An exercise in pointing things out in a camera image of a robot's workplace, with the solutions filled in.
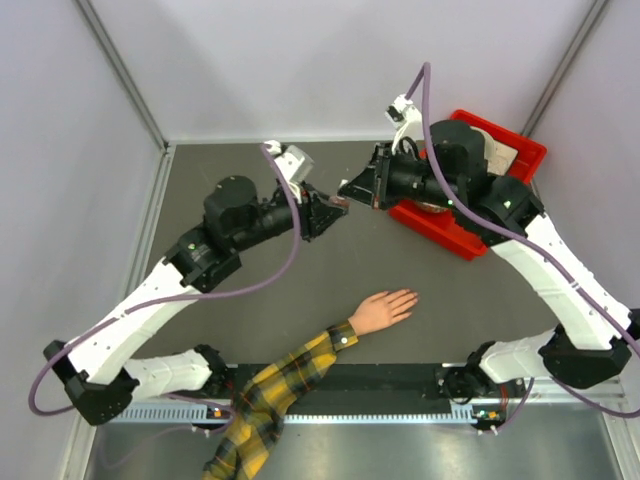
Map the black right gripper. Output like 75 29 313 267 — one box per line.
339 143 458 213

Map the pink nail polish bottle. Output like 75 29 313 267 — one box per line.
329 196 350 210

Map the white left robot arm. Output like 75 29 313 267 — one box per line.
44 176 348 426

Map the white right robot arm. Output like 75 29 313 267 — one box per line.
338 120 639 401

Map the red plastic bin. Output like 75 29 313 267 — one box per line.
389 109 547 261

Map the mannequin hand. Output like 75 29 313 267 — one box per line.
348 289 419 337

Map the square floral saucer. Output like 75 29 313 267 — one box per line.
485 140 518 176

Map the yellow plaid sleeve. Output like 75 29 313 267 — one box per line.
202 322 358 480

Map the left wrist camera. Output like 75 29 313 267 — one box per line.
262 140 314 203

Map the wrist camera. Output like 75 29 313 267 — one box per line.
385 95 424 153
262 140 314 203

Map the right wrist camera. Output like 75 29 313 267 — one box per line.
385 95 424 153

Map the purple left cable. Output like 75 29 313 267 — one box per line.
27 142 302 417

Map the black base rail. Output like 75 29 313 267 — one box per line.
169 362 531 416

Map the slotted cable duct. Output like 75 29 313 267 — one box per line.
99 402 481 426

